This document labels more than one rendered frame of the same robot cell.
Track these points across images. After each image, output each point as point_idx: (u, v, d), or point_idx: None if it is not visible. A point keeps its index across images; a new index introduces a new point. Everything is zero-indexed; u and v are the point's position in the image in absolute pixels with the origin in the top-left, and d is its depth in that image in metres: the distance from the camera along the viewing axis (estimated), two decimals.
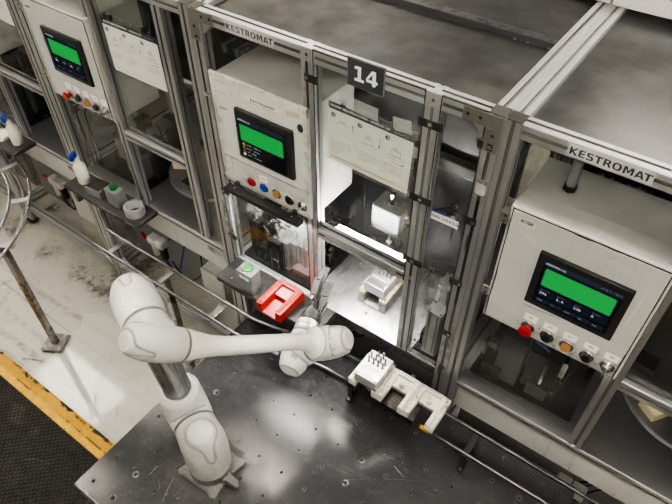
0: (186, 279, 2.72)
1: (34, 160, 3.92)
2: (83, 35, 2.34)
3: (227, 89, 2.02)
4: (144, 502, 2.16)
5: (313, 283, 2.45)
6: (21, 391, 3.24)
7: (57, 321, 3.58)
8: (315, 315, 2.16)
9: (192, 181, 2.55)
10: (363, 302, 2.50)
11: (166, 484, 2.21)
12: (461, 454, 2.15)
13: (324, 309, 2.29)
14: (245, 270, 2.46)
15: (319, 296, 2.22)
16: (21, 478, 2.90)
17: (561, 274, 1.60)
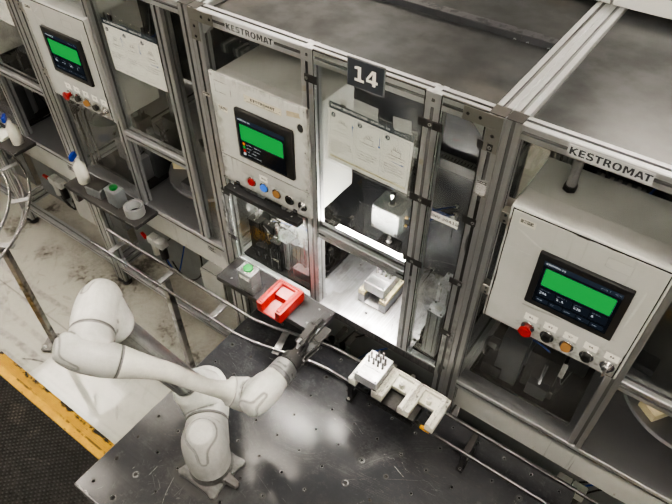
0: (186, 279, 2.72)
1: (34, 160, 3.92)
2: (83, 35, 2.34)
3: (227, 89, 2.02)
4: (144, 502, 2.16)
5: (313, 283, 2.45)
6: (21, 391, 3.24)
7: (57, 321, 3.58)
8: (296, 360, 2.02)
9: (192, 181, 2.55)
10: (363, 302, 2.50)
11: (166, 484, 2.21)
12: (461, 454, 2.15)
13: (311, 354, 2.15)
14: (245, 270, 2.46)
15: (308, 341, 2.07)
16: (21, 478, 2.90)
17: (561, 274, 1.60)
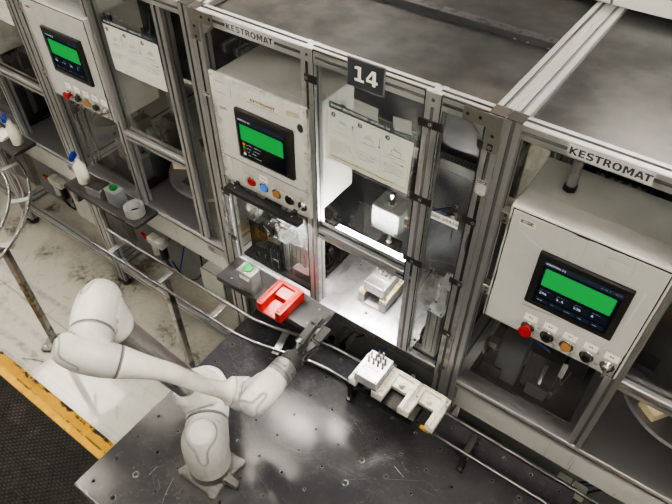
0: (186, 279, 2.72)
1: (34, 160, 3.92)
2: (83, 35, 2.34)
3: (227, 89, 2.02)
4: (144, 502, 2.16)
5: (313, 283, 2.45)
6: (21, 391, 3.24)
7: (57, 321, 3.58)
8: (295, 360, 2.02)
9: (192, 181, 2.55)
10: (363, 302, 2.50)
11: (166, 484, 2.21)
12: (461, 454, 2.15)
13: (311, 354, 2.14)
14: (245, 270, 2.46)
15: (308, 341, 2.07)
16: (21, 478, 2.90)
17: (561, 274, 1.60)
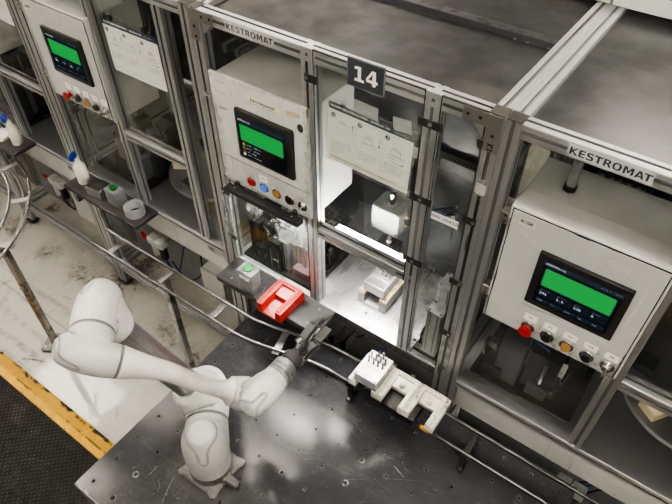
0: (186, 279, 2.72)
1: (34, 160, 3.92)
2: (83, 35, 2.34)
3: (227, 89, 2.02)
4: (144, 502, 2.16)
5: (313, 283, 2.45)
6: (21, 391, 3.24)
7: (57, 321, 3.58)
8: (296, 360, 2.02)
9: (192, 181, 2.55)
10: (363, 302, 2.50)
11: (166, 484, 2.21)
12: (461, 454, 2.15)
13: (311, 354, 2.14)
14: (245, 270, 2.46)
15: (308, 341, 2.07)
16: (21, 478, 2.90)
17: (561, 274, 1.60)
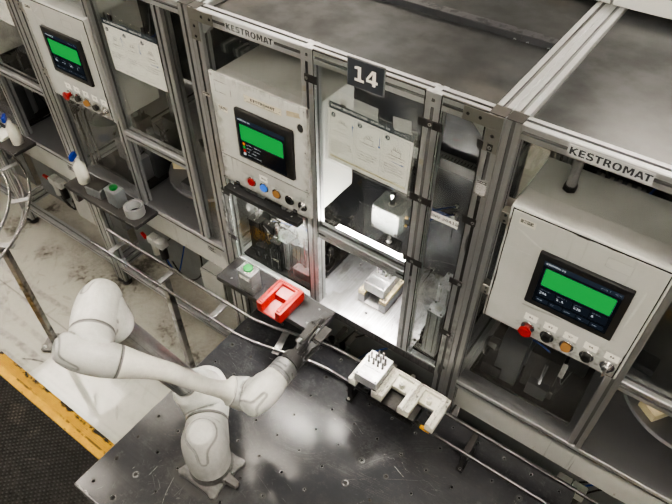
0: (186, 279, 2.72)
1: (34, 160, 3.92)
2: (83, 35, 2.34)
3: (227, 89, 2.02)
4: (144, 502, 2.16)
5: (313, 283, 2.45)
6: (21, 391, 3.24)
7: (57, 321, 3.58)
8: (296, 360, 2.02)
9: (192, 181, 2.55)
10: (363, 302, 2.50)
11: (166, 484, 2.21)
12: (461, 454, 2.15)
13: (311, 354, 2.14)
14: (245, 270, 2.46)
15: (308, 341, 2.07)
16: (21, 478, 2.90)
17: (561, 274, 1.60)
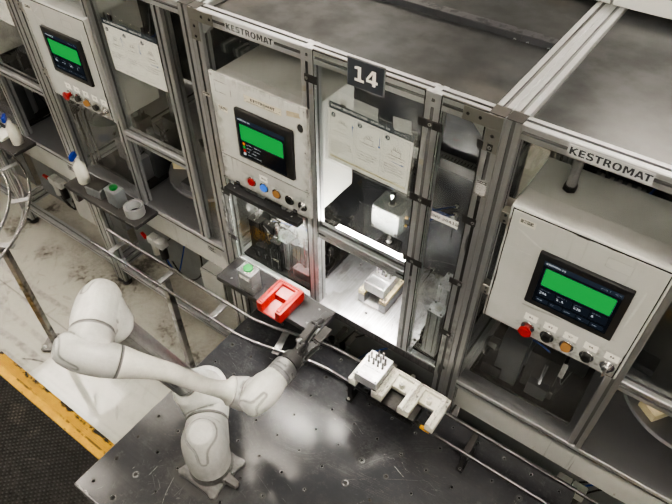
0: (186, 279, 2.72)
1: (34, 160, 3.92)
2: (83, 35, 2.34)
3: (227, 89, 2.02)
4: (144, 502, 2.16)
5: (313, 283, 2.45)
6: (21, 391, 3.24)
7: (57, 321, 3.58)
8: (296, 360, 2.02)
9: (192, 181, 2.55)
10: (363, 302, 2.50)
11: (166, 484, 2.21)
12: (461, 454, 2.15)
13: (311, 354, 2.14)
14: (245, 270, 2.46)
15: (308, 341, 2.07)
16: (21, 478, 2.90)
17: (561, 274, 1.60)
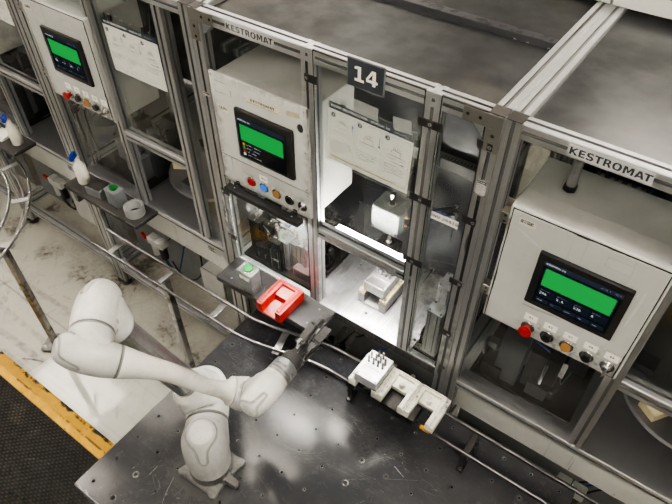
0: (186, 279, 2.72)
1: (34, 160, 3.92)
2: (83, 35, 2.34)
3: (227, 89, 2.02)
4: (144, 502, 2.16)
5: (313, 283, 2.45)
6: (21, 391, 3.24)
7: (57, 321, 3.58)
8: (296, 360, 2.02)
9: (192, 181, 2.55)
10: (363, 302, 2.50)
11: (166, 484, 2.21)
12: (461, 454, 2.15)
13: (311, 354, 2.14)
14: (245, 270, 2.46)
15: (308, 341, 2.07)
16: (21, 478, 2.90)
17: (561, 274, 1.60)
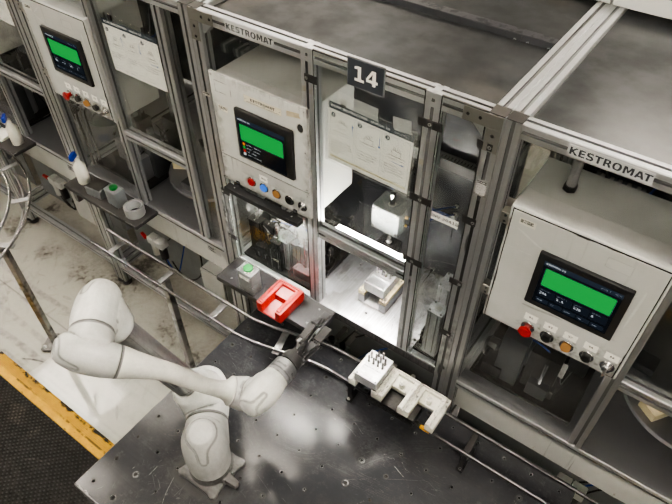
0: (186, 279, 2.72)
1: (34, 160, 3.92)
2: (83, 35, 2.34)
3: (227, 89, 2.02)
4: (144, 502, 2.16)
5: (313, 283, 2.45)
6: (21, 391, 3.24)
7: (57, 321, 3.58)
8: (296, 360, 2.02)
9: (192, 181, 2.55)
10: (363, 302, 2.50)
11: (166, 484, 2.21)
12: (461, 454, 2.15)
13: (311, 353, 2.14)
14: (245, 270, 2.46)
15: (308, 341, 2.07)
16: (21, 478, 2.90)
17: (561, 274, 1.60)
